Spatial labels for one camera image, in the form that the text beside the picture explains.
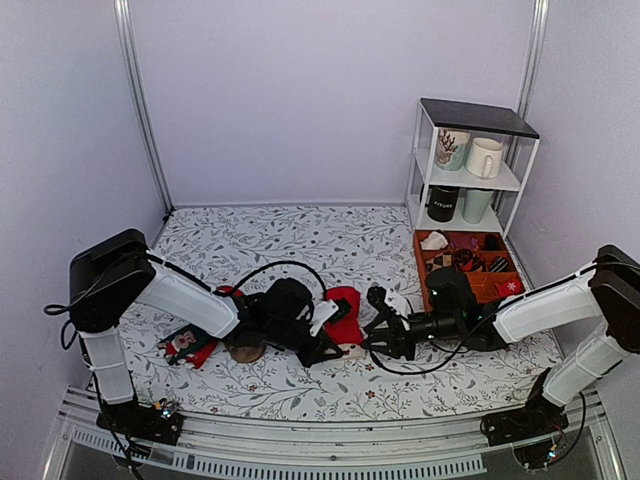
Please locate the white rolled sock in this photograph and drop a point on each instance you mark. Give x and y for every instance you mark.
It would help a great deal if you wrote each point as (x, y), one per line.
(434, 241)

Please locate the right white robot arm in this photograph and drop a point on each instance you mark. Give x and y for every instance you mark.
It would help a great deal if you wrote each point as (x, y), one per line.
(606, 289)

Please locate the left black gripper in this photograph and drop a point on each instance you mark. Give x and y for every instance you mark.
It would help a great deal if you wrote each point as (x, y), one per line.
(319, 353)

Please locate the white ribbed mug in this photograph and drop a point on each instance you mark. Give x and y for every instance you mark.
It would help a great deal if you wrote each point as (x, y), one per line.
(485, 158)

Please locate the black mug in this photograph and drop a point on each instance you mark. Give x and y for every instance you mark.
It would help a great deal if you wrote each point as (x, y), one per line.
(442, 203)

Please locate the black striped rolled sock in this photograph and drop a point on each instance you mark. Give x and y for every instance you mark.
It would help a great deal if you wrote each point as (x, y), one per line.
(500, 264)

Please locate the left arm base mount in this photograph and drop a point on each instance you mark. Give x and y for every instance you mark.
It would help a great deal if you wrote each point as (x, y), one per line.
(159, 425)

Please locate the pale green mug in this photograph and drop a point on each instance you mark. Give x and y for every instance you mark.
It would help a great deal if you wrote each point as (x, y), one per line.
(476, 203)

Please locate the floral table mat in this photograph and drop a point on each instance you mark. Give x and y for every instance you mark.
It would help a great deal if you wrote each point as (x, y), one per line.
(321, 246)

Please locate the red snowflake rolled sock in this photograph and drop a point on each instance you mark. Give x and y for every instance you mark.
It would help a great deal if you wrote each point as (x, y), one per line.
(509, 288)

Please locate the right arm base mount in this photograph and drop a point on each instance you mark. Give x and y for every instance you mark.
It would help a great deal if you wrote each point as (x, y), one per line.
(536, 417)

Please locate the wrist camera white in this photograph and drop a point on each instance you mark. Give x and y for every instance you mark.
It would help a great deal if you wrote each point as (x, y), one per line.
(328, 311)
(380, 298)

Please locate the coral pattern mug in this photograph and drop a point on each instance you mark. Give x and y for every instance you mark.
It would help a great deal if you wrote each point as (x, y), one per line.
(451, 151)

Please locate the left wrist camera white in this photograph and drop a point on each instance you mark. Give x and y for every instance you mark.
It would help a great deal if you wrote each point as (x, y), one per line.
(328, 311)

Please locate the orange divided organizer tray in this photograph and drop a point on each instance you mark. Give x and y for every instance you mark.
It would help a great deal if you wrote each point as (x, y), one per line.
(482, 282)

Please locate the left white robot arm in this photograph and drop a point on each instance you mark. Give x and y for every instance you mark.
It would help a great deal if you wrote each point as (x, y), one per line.
(106, 279)

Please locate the aluminium front rail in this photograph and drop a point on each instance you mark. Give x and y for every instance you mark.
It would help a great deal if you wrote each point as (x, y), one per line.
(450, 447)

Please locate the brown patterned rolled sock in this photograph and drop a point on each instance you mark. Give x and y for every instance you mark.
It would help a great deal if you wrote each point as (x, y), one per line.
(460, 260)

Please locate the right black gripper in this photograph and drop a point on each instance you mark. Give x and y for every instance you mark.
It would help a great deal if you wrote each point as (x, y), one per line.
(398, 347)

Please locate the red and beige sock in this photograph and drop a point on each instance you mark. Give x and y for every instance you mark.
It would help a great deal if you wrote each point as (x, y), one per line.
(346, 332)

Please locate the dark maroon rolled sock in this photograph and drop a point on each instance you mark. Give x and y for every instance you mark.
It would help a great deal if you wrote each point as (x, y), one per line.
(462, 240)

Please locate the white metal shelf rack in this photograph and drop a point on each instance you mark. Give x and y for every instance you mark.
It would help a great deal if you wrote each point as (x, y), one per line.
(520, 142)

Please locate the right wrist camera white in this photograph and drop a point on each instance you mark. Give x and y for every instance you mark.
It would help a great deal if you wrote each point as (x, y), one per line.
(380, 298)

